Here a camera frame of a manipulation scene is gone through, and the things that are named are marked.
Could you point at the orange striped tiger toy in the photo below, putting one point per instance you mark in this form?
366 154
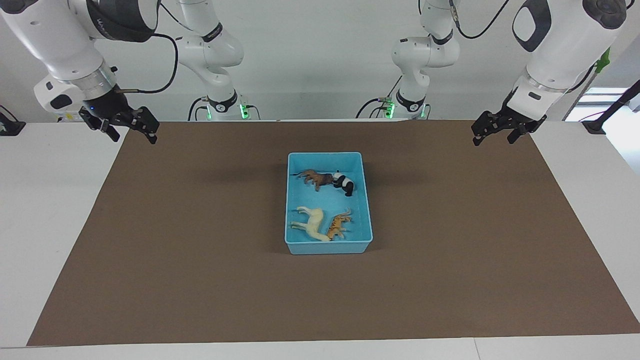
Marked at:
337 227

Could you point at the black camera stand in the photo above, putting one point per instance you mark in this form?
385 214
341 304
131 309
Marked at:
595 125

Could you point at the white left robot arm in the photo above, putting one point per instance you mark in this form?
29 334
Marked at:
565 40

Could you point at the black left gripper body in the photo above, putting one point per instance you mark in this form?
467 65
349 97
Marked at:
522 116

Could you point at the green tipped pole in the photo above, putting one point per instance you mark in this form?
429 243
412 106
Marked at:
605 60

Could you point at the cream horse toy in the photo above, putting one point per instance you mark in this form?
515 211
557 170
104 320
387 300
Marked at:
314 225

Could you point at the brown lion toy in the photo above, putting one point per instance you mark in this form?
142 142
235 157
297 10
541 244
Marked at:
315 178

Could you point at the black table clamp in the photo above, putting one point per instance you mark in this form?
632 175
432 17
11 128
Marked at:
12 129

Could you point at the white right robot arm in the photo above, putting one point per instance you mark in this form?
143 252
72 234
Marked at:
50 40

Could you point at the white wall outlet box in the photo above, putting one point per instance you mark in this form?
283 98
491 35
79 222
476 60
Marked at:
67 117

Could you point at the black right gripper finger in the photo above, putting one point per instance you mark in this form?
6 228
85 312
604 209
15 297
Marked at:
100 124
146 122

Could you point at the black and white panda toy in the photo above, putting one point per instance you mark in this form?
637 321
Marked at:
345 184

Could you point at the brown table mat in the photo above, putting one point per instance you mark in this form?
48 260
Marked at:
450 250

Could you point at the light blue storage box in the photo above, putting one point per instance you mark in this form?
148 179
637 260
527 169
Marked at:
325 202

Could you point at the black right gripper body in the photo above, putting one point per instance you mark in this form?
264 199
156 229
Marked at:
110 109

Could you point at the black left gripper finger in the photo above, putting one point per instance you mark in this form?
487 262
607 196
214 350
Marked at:
489 125
520 132

